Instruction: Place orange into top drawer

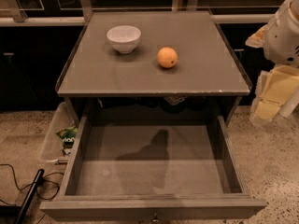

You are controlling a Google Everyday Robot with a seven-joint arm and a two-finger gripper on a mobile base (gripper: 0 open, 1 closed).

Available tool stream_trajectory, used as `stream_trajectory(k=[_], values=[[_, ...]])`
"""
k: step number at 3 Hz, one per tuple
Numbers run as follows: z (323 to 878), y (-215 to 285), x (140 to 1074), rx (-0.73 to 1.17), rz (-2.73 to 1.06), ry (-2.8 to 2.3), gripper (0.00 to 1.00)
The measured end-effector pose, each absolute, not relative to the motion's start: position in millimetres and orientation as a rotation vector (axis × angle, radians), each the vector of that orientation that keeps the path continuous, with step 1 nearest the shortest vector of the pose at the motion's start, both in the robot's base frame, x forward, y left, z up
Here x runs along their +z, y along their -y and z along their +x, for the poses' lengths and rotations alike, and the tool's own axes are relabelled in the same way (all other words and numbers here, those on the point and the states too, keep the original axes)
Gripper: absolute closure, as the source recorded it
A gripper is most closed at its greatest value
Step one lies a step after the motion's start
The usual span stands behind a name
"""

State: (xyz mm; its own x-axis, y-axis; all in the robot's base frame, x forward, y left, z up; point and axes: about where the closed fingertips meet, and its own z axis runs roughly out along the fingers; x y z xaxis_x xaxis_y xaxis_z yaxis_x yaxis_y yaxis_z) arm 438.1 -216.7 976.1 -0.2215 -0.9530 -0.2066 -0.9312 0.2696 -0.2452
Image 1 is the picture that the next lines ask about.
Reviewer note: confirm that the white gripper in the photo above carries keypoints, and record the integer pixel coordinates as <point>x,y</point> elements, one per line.
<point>282,37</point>

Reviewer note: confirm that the orange fruit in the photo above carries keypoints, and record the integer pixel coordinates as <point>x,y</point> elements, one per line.
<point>167,57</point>

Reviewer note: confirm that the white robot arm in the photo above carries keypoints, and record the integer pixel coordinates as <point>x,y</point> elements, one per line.
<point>277,90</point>

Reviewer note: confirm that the grey cabinet with top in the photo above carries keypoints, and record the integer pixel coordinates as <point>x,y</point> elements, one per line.
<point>206,64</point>

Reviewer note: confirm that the open grey top drawer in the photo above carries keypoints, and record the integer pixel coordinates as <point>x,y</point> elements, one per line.
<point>127,171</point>

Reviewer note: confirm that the metal drawer knob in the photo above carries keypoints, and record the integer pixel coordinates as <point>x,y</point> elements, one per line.
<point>155,219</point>

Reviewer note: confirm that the white ceramic bowl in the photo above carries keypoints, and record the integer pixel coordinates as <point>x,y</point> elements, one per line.
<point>124,38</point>

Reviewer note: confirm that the green snack packet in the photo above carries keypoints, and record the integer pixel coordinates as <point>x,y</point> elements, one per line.
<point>68,137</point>

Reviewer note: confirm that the clear plastic bin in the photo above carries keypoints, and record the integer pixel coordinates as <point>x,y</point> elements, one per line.
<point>52,147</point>

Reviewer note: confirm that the black bar on floor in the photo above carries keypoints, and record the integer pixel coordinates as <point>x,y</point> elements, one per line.
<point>29,197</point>

